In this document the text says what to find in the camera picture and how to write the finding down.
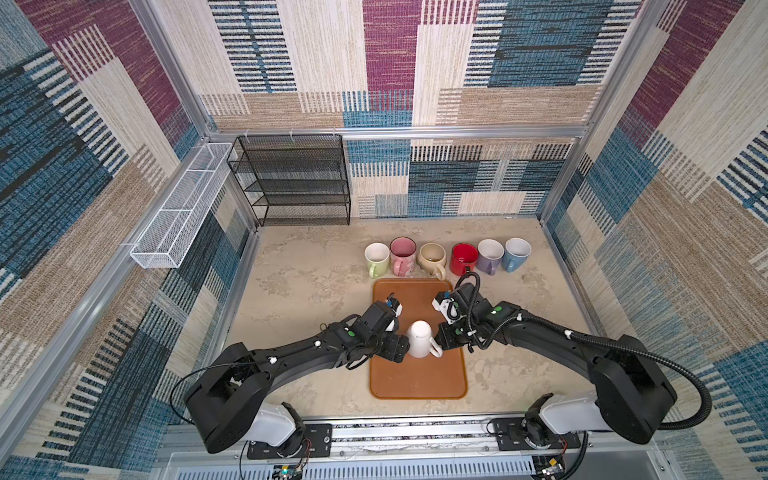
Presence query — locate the orange plastic tray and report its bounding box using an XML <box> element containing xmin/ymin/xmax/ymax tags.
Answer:
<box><xmin>370</xmin><ymin>278</ymin><xmax>468</xmax><ymax>400</ymax></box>

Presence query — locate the blue mug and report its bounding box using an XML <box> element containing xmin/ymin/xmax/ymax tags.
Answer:
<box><xmin>502</xmin><ymin>237</ymin><xmax>532</xmax><ymax>273</ymax></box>

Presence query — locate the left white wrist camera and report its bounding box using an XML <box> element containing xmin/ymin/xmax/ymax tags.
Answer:
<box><xmin>386</xmin><ymin>293</ymin><xmax>403</xmax><ymax>333</ymax></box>

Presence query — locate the light green mug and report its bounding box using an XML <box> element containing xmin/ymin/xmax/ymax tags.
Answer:
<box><xmin>364</xmin><ymin>242</ymin><xmax>390</xmax><ymax>279</ymax></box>

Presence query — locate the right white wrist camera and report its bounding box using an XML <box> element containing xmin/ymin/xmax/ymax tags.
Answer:
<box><xmin>432</xmin><ymin>291</ymin><xmax>462</xmax><ymax>324</ymax></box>

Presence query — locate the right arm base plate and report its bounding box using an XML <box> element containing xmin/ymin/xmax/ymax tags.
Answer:
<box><xmin>486</xmin><ymin>416</ymin><xmax>583</xmax><ymax>451</ymax></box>

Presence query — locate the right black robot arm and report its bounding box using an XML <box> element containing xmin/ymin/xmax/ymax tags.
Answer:
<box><xmin>432</xmin><ymin>277</ymin><xmax>713</xmax><ymax>444</ymax></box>

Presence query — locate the purple mug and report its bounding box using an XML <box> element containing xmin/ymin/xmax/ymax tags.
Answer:
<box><xmin>476</xmin><ymin>239</ymin><xmax>505</xmax><ymax>276</ymax></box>

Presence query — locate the pink ghost pattern mug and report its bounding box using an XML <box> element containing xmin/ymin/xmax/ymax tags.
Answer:
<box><xmin>389</xmin><ymin>236</ymin><xmax>418</xmax><ymax>277</ymax></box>

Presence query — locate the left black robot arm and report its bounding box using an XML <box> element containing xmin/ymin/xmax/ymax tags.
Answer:
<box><xmin>183</xmin><ymin>296</ymin><xmax>409</xmax><ymax>457</ymax></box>

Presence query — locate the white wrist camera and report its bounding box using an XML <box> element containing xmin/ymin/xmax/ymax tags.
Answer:
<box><xmin>432</xmin><ymin>291</ymin><xmax>462</xmax><ymax>324</ymax></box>
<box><xmin>386</xmin><ymin>293</ymin><xmax>403</xmax><ymax>333</ymax></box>

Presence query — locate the white mug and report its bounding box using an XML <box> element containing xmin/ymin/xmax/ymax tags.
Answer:
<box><xmin>407</xmin><ymin>320</ymin><xmax>444</xmax><ymax>359</ymax></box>

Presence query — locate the cream marbled mug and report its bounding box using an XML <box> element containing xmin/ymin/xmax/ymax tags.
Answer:
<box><xmin>417</xmin><ymin>242</ymin><xmax>446</xmax><ymax>281</ymax></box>

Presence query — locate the white wire mesh basket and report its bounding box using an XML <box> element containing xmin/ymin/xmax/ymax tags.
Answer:
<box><xmin>130</xmin><ymin>143</ymin><xmax>232</xmax><ymax>269</ymax></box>

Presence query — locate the black wire shelf rack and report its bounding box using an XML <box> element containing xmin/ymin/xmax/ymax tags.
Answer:
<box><xmin>228</xmin><ymin>134</ymin><xmax>351</xmax><ymax>227</ymax></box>

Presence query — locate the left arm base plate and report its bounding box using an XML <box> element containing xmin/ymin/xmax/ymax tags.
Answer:
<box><xmin>245</xmin><ymin>423</ymin><xmax>333</xmax><ymax>460</ymax></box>

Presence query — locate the red mug black handle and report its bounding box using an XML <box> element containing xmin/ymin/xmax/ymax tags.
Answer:
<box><xmin>449</xmin><ymin>243</ymin><xmax>479</xmax><ymax>277</ymax></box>

